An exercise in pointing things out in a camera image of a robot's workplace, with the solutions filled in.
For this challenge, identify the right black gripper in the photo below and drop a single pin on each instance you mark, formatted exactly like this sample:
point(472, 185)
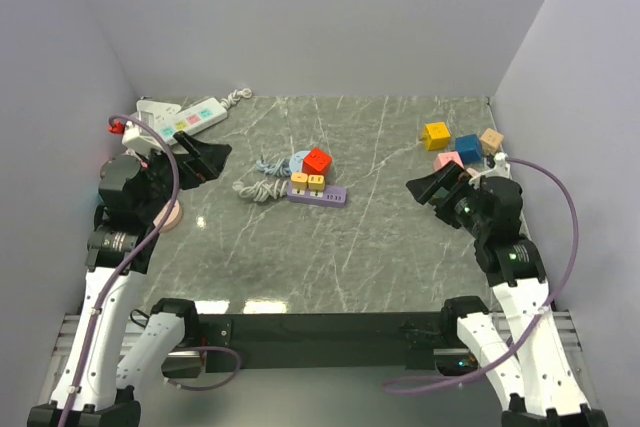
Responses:
point(448, 176)

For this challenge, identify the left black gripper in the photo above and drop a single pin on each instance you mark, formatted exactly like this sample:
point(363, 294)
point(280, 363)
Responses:
point(206, 160)

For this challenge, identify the purple power strip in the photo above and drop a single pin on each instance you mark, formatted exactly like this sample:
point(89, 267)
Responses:
point(331, 196)

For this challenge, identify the orange plug adapter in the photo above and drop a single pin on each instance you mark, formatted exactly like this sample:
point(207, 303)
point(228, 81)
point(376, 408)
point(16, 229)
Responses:
point(316, 182)
point(299, 181)

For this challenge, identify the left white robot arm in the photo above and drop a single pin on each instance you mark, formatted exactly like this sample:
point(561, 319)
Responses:
point(101, 385)

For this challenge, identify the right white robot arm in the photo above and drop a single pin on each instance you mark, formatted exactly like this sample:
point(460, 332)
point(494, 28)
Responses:
point(530, 374)

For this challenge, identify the pink cube socket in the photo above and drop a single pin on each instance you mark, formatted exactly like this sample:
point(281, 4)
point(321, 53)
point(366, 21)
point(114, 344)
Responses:
point(443, 158)

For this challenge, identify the yellow cube socket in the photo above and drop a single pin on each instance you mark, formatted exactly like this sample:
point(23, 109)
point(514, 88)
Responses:
point(436, 136)

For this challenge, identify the blue cube socket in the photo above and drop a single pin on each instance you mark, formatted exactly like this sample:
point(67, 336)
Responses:
point(469, 148)

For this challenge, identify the white triangle socket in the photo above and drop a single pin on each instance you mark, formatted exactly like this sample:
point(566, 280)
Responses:
point(156, 113)

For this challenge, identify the tan cube socket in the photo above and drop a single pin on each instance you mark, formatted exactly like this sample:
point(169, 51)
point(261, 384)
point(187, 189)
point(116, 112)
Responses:
point(491, 141)

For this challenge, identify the pink round socket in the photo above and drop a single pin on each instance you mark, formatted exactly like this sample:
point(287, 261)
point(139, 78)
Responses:
point(167, 218)

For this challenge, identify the blue round socket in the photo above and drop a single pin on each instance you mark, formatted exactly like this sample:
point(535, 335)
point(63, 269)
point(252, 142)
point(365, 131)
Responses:
point(296, 161)

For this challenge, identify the red cube socket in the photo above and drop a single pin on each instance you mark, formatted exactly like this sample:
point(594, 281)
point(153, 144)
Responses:
point(317, 162)

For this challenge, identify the long white power strip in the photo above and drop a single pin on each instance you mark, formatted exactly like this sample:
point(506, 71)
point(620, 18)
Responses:
point(192, 120)

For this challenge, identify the black base crossbar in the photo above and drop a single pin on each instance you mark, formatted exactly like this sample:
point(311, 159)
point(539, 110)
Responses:
point(275, 341)

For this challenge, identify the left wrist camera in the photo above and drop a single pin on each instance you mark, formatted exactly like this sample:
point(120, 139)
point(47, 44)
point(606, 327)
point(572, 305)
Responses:
point(133, 137)

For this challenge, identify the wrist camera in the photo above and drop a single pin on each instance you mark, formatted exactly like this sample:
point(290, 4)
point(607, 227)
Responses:
point(133, 137)
point(496, 165)

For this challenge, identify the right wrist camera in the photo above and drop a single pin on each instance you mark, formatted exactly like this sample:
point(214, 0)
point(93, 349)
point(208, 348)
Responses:
point(496, 165)

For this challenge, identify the aluminium frame rail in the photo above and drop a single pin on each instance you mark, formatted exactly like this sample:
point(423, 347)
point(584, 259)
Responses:
point(69, 326)

